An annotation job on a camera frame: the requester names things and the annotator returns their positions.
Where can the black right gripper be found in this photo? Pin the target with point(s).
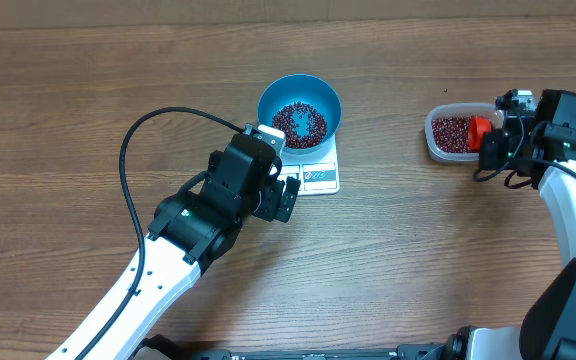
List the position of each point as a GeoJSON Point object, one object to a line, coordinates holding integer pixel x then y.
{"type": "Point", "coordinates": [486, 154]}

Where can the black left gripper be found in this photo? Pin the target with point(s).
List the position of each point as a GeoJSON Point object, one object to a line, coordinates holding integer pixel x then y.
{"type": "Point", "coordinates": [273, 189]}

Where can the orange scoop with blue handle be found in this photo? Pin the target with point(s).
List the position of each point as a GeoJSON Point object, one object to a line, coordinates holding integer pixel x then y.
{"type": "Point", "coordinates": [478, 126]}

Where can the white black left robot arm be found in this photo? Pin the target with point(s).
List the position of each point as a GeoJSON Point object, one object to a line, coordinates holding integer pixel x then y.
{"type": "Point", "coordinates": [190, 230]}

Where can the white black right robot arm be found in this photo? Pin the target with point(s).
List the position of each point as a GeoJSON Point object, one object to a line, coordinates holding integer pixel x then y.
{"type": "Point", "coordinates": [537, 142]}

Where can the white digital kitchen scale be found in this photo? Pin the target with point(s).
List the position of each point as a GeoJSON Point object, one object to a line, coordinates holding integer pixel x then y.
{"type": "Point", "coordinates": [316, 169]}

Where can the red beans in bowl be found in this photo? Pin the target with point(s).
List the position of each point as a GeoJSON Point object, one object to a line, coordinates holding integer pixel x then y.
{"type": "Point", "coordinates": [303, 126]}

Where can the teal blue plastic bowl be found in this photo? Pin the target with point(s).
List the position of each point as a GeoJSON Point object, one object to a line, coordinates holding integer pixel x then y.
{"type": "Point", "coordinates": [301, 88]}

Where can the clear plastic food container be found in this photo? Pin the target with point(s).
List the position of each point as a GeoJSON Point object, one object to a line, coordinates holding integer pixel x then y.
{"type": "Point", "coordinates": [459, 110]}

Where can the red adzuki beans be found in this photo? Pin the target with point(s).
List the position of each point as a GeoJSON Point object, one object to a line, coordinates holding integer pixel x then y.
{"type": "Point", "coordinates": [450, 134]}

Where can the cardboard back panel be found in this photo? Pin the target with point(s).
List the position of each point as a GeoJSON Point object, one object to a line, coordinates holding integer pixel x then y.
{"type": "Point", "coordinates": [34, 14]}

